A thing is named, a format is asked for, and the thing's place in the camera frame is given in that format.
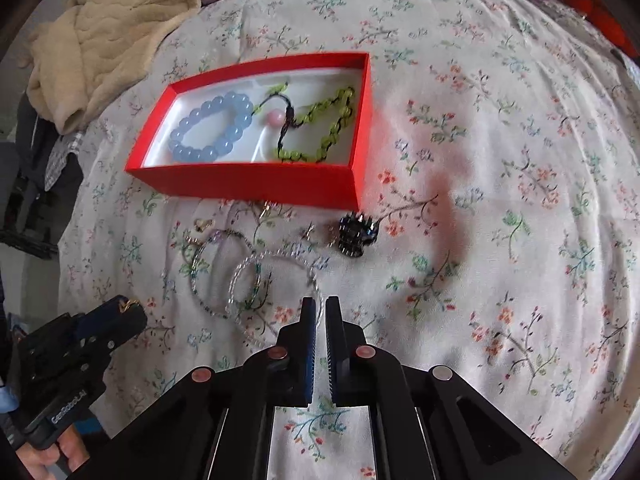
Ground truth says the thin teal bead bracelet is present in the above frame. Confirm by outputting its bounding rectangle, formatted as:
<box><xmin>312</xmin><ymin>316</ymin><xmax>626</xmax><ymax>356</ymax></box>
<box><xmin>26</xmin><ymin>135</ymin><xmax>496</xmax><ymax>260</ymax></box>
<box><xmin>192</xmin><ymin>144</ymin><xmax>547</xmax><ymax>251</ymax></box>
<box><xmin>189</xmin><ymin>229</ymin><xmax>257</xmax><ymax>318</ymax></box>

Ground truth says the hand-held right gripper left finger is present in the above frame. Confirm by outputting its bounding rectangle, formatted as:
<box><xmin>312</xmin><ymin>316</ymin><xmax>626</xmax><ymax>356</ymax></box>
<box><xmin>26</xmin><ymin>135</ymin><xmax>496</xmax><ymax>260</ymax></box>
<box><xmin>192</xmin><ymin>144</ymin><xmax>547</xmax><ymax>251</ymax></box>
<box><xmin>70</xmin><ymin>297</ymin><xmax>317</xmax><ymax>480</ymax></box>

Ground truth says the clear bead bracelet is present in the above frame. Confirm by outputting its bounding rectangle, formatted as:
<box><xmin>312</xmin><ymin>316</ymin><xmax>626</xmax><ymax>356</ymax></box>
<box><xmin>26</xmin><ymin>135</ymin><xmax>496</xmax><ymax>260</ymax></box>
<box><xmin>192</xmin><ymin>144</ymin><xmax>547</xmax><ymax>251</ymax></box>
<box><xmin>227</xmin><ymin>249</ymin><xmax>323</xmax><ymax>348</ymax></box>

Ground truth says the grey plaid cloth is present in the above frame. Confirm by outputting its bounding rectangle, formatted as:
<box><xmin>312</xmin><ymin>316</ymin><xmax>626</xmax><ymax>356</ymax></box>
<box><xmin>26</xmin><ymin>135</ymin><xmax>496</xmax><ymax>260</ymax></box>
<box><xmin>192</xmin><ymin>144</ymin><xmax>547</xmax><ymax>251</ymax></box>
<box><xmin>44</xmin><ymin>129</ymin><xmax>87</xmax><ymax>192</ymax></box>

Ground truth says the blue bead bracelet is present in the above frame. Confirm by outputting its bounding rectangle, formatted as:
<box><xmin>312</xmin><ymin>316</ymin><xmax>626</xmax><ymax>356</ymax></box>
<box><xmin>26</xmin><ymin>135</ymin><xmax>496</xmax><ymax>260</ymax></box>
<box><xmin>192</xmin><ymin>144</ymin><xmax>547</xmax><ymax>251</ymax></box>
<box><xmin>169</xmin><ymin>91</ymin><xmax>253</xmax><ymax>163</ymax></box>

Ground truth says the beige quilted blanket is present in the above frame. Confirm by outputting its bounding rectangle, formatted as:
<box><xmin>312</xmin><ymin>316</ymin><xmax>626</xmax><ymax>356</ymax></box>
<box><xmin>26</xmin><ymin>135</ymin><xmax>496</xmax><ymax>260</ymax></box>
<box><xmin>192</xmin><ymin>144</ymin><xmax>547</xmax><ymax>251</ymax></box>
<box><xmin>26</xmin><ymin>0</ymin><xmax>203</xmax><ymax>136</ymax></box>

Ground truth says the dark clothing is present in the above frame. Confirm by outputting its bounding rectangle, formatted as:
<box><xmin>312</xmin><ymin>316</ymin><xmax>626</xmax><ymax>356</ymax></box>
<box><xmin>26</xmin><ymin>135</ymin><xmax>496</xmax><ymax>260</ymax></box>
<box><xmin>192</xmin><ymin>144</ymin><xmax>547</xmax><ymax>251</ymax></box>
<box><xmin>0</xmin><ymin>94</ymin><xmax>85</xmax><ymax>261</ymax></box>

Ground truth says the orange plush pillow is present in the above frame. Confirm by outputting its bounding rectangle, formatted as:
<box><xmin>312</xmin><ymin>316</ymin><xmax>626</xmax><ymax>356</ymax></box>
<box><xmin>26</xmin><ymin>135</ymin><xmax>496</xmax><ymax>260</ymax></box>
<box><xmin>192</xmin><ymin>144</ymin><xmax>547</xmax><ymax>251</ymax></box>
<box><xmin>545</xmin><ymin>0</ymin><xmax>637</xmax><ymax>58</ymax></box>

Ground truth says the floral bedsheet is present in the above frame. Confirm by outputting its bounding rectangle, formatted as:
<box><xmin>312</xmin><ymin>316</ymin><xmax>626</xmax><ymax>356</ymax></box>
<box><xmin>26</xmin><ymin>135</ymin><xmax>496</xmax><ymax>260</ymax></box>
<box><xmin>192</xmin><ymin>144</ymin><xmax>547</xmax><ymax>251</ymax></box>
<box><xmin>57</xmin><ymin>0</ymin><xmax>640</xmax><ymax>480</ymax></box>

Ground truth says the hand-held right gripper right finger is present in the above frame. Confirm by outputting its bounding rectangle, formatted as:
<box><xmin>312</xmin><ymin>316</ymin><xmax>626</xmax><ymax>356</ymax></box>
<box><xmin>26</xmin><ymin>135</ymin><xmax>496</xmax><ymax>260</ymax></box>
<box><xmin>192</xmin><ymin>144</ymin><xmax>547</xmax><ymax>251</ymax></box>
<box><xmin>325</xmin><ymin>296</ymin><xmax>576</xmax><ymax>480</ymax></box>

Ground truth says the red jewelry box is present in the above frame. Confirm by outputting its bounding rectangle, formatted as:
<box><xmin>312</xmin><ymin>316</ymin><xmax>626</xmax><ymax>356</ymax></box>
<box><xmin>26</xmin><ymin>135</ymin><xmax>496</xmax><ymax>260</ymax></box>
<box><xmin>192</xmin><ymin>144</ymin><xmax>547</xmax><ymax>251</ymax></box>
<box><xmin>125</xmin><ymin>51</ymin><xmax>373</xmax><ymax>211</ymax></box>

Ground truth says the person's left hand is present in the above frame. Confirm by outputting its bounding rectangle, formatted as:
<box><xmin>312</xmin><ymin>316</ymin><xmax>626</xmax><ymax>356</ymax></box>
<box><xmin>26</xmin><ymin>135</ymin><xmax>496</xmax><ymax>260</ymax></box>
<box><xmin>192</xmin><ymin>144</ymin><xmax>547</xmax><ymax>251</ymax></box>
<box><xmin>15</xmin><ymin>425</ymin><xmax>93</xmax><ymax>478</ymax></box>

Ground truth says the green bead bracelet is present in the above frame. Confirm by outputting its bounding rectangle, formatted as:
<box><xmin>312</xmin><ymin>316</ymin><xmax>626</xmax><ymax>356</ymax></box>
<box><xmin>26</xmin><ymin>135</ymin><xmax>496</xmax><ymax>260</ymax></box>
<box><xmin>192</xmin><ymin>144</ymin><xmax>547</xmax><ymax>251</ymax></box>
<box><xmin>252</xmin><ymin>82</ymin><xmax>357</xmax><ymax>165</ymax></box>

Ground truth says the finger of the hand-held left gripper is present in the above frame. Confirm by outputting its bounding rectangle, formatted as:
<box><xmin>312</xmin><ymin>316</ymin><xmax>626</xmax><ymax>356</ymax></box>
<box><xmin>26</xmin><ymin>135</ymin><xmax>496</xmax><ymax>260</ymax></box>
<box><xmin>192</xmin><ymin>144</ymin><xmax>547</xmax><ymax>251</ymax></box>
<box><xmin>75</xmin><ymin>300</ymin><xmax>149</xmax><ymax>357</ymax></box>

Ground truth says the black spiked bracelet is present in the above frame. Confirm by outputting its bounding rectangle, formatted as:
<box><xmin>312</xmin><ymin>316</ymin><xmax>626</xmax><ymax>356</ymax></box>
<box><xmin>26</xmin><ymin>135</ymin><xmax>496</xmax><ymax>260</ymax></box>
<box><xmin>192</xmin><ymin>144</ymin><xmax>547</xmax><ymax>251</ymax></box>
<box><xmin>336</xmin><ymin>212</ymin><xmax>380</xmax><ymax>258</ymax></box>

